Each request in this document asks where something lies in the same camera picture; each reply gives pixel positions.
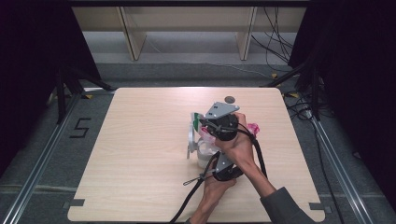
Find metal floor rail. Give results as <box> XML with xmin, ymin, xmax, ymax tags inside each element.
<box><xmin>310</xmin><ymin>115</ymin><xmax>376</xmax><ymax>224</ymax></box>
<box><xmin>0</xmin><ymin>90</ymin><xmax>86</xmax><ymax>224</ymax></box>

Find person's right hand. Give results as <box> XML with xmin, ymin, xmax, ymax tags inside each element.
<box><xmin>214</xmin><ymin>112</ymin><xmax>260</xmax><ymax>171</ymax></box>

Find black tape strip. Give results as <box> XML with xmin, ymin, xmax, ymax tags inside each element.
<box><xmin>308</xmin><ymin>202</ymin><xmax>333</xmax><ymax>215</ymax></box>

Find left hand-held gripper black cable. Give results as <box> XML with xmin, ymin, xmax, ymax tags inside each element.
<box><xmin>168</xmin><ymin>150</ymin><xmax>222</xmax><ymax>224</ymax></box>

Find hand-held gripper black cable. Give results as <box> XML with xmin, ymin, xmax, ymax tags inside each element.
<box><xmin>168</xmin><ymin>150</ymin><xmax>222</xmax><ymax>224</ymax></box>
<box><xmin>236</xmin><ymin>123</ymin><xmax>269</xmax><ymax>180</ymax></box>

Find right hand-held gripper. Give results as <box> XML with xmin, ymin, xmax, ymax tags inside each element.
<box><xmin>199</xmin><ymin>101</ymin><xmax>241</xmax><ymax>142</ymax></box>

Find dark curtain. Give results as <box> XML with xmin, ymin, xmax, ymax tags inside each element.
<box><xmin>0</xmin><ymin>0</ymin><xmax>103</xmax><ymax>176</ymax></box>
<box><xmin>288</xmin><ymin>0</ymin><xmax>396</xmax><ymax>204</ymax></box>

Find black metal stand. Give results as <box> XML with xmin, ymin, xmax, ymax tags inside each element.
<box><xmin>55</xmin><ymin>63</ymin><xmax>117</xmax><ymax>125</ymax></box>
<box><xmin>261</xmin><ymin>57</ymin><xmax>322</xmax><ymax>121</ymax></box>

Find black tape floor mark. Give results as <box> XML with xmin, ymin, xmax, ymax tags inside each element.
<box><xmin>68</xmin><ymin>117</ymin><xmax>92</xmax><ymax>139</ymax></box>

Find right hand-held gripper black cable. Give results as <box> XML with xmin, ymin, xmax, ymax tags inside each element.
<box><xmin>236</xmin><ymin>123</ymin><xmax>269</xmax><ymax>180</ymax></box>

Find person's left hand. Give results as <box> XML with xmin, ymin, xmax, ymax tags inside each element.
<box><xmin>202</xmin><ymin>169</ymin><xmax>238</xmax><ymax>204</ymax></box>

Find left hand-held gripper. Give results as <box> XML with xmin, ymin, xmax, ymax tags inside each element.
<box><xmin>212</xmin><ymin>151</ymin><xmax>246</xmax><ymax>183</ymax></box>

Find black hanging cables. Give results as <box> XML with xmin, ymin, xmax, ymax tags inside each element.
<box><xmin>250</xmin><ymin>6</ymin><xmax>296</xmax><ymax>65</ymax></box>

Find light wooden shelf unit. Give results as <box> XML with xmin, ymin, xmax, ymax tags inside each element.
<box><xmin>71</xmin><ymin>6</ymin><xmax>308</xmax><ymax>62</ymax></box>

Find black floor cables bundle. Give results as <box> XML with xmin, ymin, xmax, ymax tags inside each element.
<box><xmin>283</xmin><ymin>89</ymin><xmax>316</xmax><ymax>121</ymax></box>

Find thin grey cord loop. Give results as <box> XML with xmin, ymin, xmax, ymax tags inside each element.
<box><xmin>182</xmin><ymin>175</ymin><xmax>216</xmax><ymax>187</ymax></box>

